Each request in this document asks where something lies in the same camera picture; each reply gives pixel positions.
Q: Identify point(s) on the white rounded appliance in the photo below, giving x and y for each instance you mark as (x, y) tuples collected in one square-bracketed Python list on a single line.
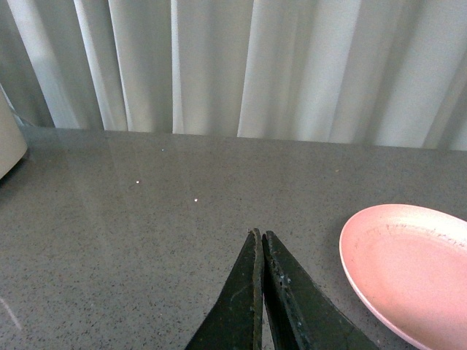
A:
[(12, 143)]

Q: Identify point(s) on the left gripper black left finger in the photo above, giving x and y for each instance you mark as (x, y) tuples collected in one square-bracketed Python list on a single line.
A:
[(236, 319)]

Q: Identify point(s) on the pink plate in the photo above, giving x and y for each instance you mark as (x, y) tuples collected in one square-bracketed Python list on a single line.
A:
[(408, 266)]

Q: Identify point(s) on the white curtain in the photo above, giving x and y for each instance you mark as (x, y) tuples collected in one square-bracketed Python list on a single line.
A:
[(387, 73)]

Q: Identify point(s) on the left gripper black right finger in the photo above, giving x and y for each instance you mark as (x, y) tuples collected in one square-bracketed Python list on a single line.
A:
[(300, 315)]

